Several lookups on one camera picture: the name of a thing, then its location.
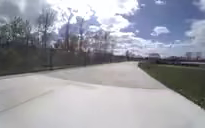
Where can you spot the grass verge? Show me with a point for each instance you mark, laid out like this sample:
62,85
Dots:
186,81

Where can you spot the grey road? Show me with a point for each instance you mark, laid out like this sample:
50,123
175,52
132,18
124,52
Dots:
196,63

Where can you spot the row of bare trees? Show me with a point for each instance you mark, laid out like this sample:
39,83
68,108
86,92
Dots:
43,33

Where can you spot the distant building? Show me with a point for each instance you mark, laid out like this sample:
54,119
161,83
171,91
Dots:
153,56

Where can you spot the pale concrete path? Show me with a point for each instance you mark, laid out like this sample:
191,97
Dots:
100,106

